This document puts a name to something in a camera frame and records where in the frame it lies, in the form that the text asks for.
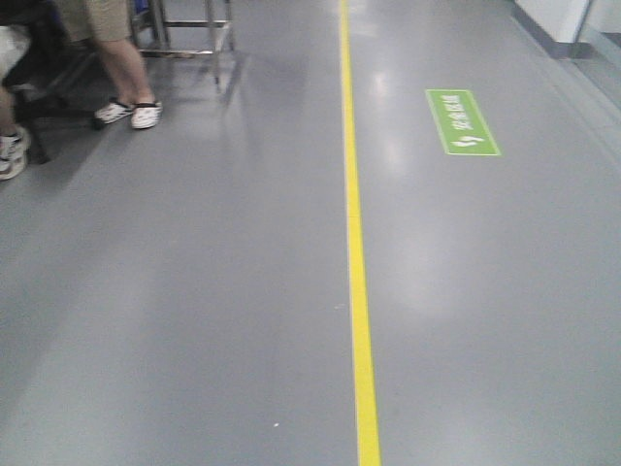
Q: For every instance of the green floor sign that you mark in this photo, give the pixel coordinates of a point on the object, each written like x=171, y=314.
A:
x=462, y=128

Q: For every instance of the yellow floor tape line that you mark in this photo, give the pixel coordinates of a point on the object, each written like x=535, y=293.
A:
x=364, y=382

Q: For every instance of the person in khaki shorts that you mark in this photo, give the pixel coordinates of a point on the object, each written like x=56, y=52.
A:
x=106, y=24

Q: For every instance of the black office chair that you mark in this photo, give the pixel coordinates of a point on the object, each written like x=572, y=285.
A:
x=51, y=65

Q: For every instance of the stainless steel rack frame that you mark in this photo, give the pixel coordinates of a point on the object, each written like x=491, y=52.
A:
x=183, y=30

